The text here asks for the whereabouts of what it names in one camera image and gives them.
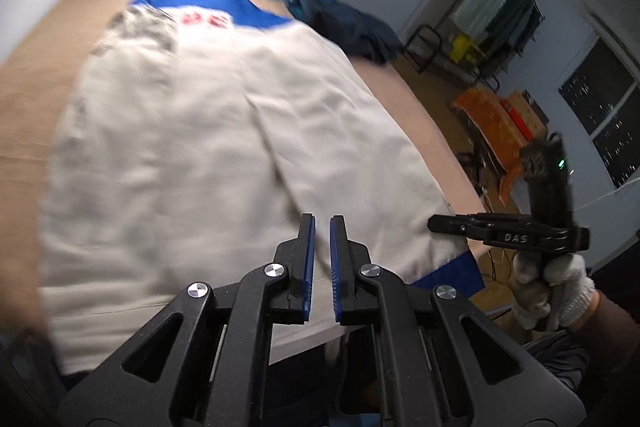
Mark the orange cloth covered pile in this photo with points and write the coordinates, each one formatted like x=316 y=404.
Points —
x=504 y=125

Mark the tan bed blanket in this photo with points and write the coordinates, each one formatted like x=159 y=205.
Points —
x=36 y=80

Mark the black clothes rack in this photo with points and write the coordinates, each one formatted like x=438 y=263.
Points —
x=500 y=28

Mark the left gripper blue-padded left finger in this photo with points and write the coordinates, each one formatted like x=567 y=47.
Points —
x=291 y=299

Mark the right forearm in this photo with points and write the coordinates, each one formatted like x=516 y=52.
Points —
x=610 y=337

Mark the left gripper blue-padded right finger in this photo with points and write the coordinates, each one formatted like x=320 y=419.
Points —
x=351 y=302

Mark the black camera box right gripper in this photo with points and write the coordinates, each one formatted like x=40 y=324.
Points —
x=546 y=174

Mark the dark blue clothes pile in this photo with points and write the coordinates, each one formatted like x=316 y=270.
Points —
x=356 y=33

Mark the yellow box on rack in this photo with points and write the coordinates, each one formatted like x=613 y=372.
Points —
x=463 y=48

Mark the right white gloved hand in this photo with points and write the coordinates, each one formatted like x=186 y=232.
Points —
x=562 y=295

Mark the beige and blue work jacket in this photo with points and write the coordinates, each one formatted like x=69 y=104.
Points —
x=198 y=133

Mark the dark window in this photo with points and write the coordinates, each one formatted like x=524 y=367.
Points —
x=604 y=96

